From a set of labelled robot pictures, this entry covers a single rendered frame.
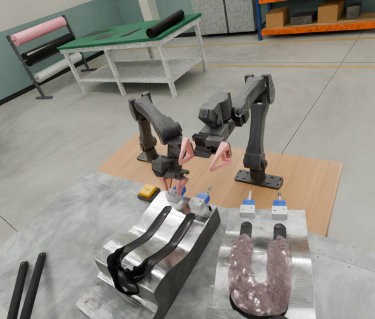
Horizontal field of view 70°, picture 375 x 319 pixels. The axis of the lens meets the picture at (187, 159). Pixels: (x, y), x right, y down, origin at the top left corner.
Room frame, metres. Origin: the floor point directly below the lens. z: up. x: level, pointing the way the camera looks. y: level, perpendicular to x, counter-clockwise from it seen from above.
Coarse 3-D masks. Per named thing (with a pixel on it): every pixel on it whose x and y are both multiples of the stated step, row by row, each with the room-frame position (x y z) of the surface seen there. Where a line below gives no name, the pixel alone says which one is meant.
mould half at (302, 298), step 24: (264, 216) 0.61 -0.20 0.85; (288, 216) 0.58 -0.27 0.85; (264, 240) 0.51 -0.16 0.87; (288, 240) 0.49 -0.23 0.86; (264, 264) 0.42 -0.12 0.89; (216, 288) 0.40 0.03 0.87; (312, 288) 0.32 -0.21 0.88; (216, 312) 0.32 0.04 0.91; (288, 312) 0.29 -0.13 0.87; (312, 312) 0.27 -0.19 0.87
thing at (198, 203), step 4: (208, 188) 0.78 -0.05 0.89; (200, 192) 0.76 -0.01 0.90; (208, 192) 0.77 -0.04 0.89; (196, 196) 0.75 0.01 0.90; (200, 196) 0.74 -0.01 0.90; (204, 196) 0.74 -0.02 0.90; (208, 196) 0.74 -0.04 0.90; (192, 200) 0.72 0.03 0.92; (196, 200) 0.72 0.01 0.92; (200, 200) 0.71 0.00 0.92; (204, 200) 0.71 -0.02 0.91; (208, 200) 0.73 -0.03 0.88; (192, 204) 0.70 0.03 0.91; (196, 204) 0.69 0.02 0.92; (200, 204) 0.69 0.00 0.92; (204, 204) 0.70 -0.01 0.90; (192, 208) 0.71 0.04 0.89; (196, 208) 0.69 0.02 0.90; (200, 208) 0.68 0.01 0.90
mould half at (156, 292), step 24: (144, 216) 0.74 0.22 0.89; (168, 216) 0.71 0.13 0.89; (216, 216) 0.67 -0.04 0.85; (120, 240) 0.64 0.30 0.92; (168, 240) 0.60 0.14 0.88; (192, 240) 0.58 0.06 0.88; (96, 264) 0.58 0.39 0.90; (168, 264) 0.49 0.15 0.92; (192, 264) 0.53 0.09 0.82; (96, 288) 0.52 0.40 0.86; (144, 288) 0.43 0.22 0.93; (168, 288) 0.44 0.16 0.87; (96, 312) 0.44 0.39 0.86; (120, 312) 0.42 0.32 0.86; (144, 312) 0.40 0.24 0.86
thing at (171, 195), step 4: (180, 188) 0.81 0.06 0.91; (184, 188) 0.81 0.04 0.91; (168, 192) 0.79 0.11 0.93; (172, 192) 0.78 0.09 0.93; (176, 192) 0.78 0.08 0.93; (184, 192) 0.80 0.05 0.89; (168, 196) 0.78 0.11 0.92; (172, 196) 0.76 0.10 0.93; (176, 196) 0.76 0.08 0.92; (180, 196) 0.78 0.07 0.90; (168, 200) 0.78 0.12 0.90; (172, 200) 0.77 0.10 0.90; (176, 200) 0.76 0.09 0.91; (180, 200) 0.77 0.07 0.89
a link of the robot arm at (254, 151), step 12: (264, 96) 0.89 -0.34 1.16; (252, 108) 0.91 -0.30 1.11; (264, 108) 0.88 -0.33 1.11; (252, 120) 0.89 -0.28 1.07; (264, 120) 0.88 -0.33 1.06; (252, 132) 0.87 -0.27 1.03; (252, 144) 0.85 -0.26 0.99; (252, 156) 0.82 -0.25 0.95; (264, 156) 0.83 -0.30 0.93; (252, 168) 0.81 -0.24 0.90
